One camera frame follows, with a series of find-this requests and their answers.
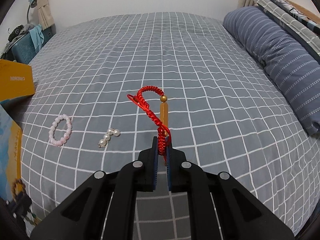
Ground teal cloth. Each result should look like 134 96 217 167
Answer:
28 25 45 51

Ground blue desk lamp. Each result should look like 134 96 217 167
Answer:
25 0 38 26

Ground wooden headboard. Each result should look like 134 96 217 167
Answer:
287 0 320 23

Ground blue and yellow cardboard box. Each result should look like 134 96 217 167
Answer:
0 59 36 205

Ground pink bead bracelet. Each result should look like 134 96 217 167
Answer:
49 114 73 147

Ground wooden bead bracelet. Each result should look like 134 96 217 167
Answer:
11 178 38 227

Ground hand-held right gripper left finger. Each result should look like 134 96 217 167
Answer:
30 136 159 240

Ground pearl earrings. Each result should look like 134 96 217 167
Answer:
98 128 121 149

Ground pile of dark clothes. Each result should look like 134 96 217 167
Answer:
7 23 36 43

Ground beige tied curtain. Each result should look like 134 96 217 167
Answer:
35 0 55 29

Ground blue striped pillow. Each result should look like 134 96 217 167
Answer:
222 6 320 137

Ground blue plastic crate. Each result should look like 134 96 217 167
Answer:
11 27 54 64

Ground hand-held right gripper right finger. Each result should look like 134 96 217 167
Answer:
166 146 295 240

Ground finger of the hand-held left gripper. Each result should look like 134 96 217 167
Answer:
10 192 33 218

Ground thin red cord bracelet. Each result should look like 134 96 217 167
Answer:
127 85 173 167

